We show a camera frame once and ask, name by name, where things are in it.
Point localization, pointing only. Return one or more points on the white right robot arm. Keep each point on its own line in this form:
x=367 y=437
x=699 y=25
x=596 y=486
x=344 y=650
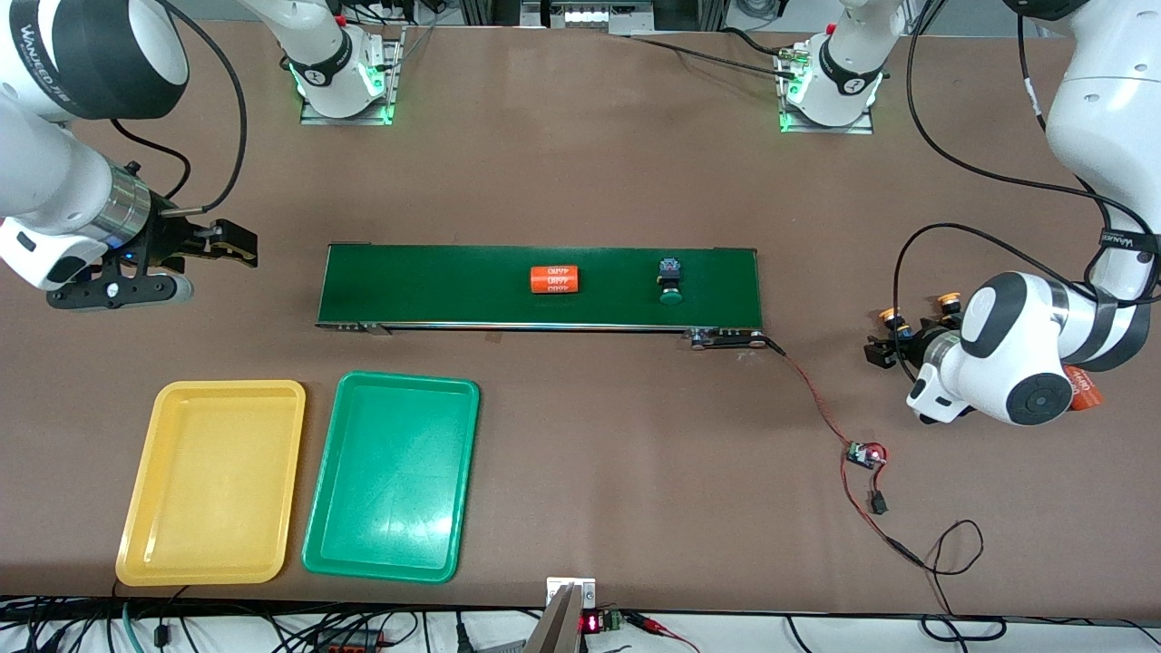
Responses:
x=54 y=181

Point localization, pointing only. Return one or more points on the red test lead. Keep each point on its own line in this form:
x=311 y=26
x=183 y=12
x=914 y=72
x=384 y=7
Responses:
x=667 y=635

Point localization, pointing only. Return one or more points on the yellow plastic tray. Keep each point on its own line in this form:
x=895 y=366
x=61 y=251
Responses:
x=213 y=481

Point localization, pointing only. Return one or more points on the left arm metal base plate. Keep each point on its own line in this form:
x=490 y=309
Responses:
x=857 y=130

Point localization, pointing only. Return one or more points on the yellow mushroom push button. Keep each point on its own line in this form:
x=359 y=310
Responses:
x=949 y=299
x=889 y=316

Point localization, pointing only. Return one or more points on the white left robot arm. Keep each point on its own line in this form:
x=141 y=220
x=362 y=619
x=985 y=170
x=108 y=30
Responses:
x=1107 y=127

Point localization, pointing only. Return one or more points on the orange cylindrical battery cell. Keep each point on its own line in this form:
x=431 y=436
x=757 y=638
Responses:
x=554 y=279
x=1087 y=392

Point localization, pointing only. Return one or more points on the small circuit board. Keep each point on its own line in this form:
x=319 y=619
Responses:
x=864 y=455

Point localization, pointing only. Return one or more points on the aluminium frame with light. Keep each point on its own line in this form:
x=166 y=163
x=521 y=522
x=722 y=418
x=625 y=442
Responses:
x=490 y=11

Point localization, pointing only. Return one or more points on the green conveyor belt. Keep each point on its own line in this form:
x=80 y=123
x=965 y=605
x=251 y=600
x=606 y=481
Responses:
x=435 y=286

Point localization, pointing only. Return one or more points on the orange power strip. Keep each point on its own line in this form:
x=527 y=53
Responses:
x=349 y=642

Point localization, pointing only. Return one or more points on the green mushroom push button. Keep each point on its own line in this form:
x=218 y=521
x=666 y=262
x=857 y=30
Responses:
x=671 y=277

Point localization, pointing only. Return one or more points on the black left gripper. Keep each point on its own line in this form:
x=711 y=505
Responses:
x=922 y=344

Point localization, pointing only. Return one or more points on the red digit display module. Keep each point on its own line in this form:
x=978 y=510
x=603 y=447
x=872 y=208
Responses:
x=594 y=623

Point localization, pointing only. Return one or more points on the black plug connector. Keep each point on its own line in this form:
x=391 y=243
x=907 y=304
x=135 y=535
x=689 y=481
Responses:
x=878 y=503

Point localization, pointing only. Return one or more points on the silver metal bracket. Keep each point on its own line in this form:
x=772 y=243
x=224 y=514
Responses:
x=585 y=589

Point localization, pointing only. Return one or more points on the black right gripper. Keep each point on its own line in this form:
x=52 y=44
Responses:
x=170 y=242

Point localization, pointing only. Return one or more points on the green plastic tray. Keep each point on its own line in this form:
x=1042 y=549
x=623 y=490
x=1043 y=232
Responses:
x=390 y=476

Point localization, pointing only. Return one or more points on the grey metal post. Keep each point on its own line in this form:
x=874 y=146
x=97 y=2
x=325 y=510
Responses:
x=555 y=630

